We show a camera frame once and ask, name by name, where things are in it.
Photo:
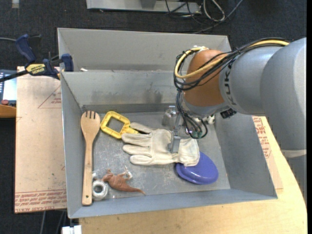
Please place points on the grey metal bin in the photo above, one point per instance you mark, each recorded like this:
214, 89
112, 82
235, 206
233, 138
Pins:
151, 91

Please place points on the purple oval case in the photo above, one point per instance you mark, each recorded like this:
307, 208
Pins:
202, 172

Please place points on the cream work glove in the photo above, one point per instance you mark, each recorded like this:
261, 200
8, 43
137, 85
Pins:
156, 147

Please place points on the brown cardboard board, red print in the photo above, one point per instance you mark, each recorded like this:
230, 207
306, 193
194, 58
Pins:
39, 142

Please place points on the small white piece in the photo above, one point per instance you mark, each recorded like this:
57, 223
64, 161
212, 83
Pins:
83, 69

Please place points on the brown toy dinosaur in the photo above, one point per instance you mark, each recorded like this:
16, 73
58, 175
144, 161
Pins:
118, 181

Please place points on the wooden spoon fork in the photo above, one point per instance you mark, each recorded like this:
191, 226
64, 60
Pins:
89, 140

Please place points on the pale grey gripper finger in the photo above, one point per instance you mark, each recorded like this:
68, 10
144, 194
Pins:
171, 147
177, 144

